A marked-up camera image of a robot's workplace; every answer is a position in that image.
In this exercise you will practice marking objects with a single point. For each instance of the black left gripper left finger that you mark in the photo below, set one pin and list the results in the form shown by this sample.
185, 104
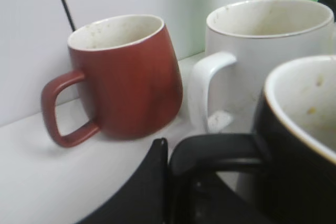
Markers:
142, 199

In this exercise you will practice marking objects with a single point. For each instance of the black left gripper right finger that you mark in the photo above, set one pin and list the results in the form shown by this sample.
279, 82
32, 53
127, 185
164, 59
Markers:
207, 199

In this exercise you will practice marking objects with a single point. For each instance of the black ceramic mug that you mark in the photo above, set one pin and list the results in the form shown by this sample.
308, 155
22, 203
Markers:
285, 167

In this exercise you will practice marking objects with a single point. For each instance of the red ceramic mug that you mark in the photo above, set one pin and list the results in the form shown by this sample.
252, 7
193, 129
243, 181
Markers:
128, 79

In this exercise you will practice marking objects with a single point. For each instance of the white ceramic mug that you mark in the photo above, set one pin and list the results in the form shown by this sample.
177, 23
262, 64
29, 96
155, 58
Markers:
244, 42

